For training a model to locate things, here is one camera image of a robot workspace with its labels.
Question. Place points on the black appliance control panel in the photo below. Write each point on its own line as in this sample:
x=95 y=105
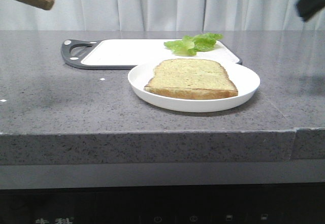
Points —
x=252 y=203

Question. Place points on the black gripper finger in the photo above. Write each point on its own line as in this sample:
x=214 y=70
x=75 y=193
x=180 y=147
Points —
x=306 y=9

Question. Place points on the white curtain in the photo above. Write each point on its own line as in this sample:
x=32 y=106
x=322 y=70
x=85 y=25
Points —
x=158 y=15

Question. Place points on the green lettuce leaf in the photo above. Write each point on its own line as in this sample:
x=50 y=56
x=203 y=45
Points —
x=190 y=45

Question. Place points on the white cutting board grey rim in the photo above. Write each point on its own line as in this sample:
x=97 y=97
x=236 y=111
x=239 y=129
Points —
x=114 y=54

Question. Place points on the white round plate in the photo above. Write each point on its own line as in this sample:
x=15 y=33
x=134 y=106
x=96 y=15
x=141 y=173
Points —
x=245 y=80

